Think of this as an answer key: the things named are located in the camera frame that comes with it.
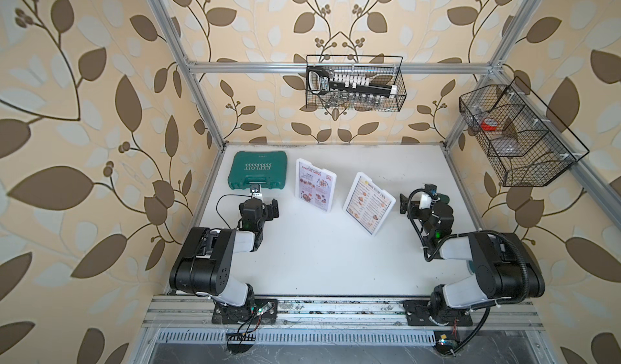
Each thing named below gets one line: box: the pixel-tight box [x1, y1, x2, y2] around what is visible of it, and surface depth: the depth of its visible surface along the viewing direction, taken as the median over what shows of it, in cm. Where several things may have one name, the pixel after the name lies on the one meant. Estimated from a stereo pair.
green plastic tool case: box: [227, 150, 289, 190], surface depth 107 cm
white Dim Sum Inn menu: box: [346, 175, 392, 236], surface depth 87 cm
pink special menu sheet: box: [299, 160, 334, 212], surface depth 91 cm
